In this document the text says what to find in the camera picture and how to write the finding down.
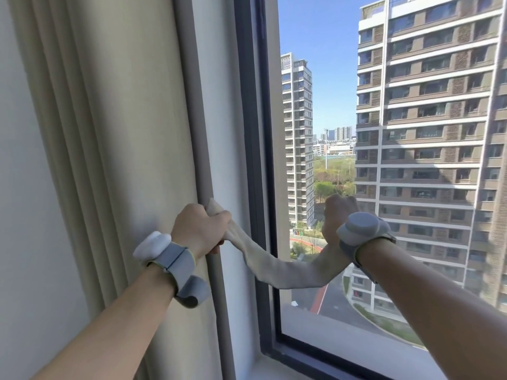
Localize person's right hand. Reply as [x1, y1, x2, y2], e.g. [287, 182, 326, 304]
[321, 194, 359, 248]

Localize person's left hand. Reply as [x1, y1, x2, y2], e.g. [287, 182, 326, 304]
[170, 203, 233, 260]

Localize beige fabric curtain tieback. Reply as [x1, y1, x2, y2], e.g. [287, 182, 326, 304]
[206, 198, 354, 290]

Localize person's right forearm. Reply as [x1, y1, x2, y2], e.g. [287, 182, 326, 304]
[356, 237, 507, 380]

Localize person's left forearm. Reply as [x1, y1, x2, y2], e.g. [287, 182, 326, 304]
[31, 264, 177, 380]

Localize green park trees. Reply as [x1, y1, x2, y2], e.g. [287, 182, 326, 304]
[313, 154, 357, 204]

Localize grey right wrist tracker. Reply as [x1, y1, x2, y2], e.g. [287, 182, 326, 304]
[336, 211, 397, 284]

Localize grey white left wrist tracker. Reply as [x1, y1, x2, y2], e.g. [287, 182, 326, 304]
[133, 231, 211, 309]

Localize slim grey tower building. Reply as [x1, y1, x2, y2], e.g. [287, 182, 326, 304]
[280, 52, 316, 228]

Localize large brown apartment building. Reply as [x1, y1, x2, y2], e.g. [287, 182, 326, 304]
[351, 0, 507, 313]

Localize beige pleated curtain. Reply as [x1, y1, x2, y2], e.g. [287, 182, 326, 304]
[7, 0, 223, 380]

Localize dark grey window frame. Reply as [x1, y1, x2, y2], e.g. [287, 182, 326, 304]
[233, 0, 387, 380]

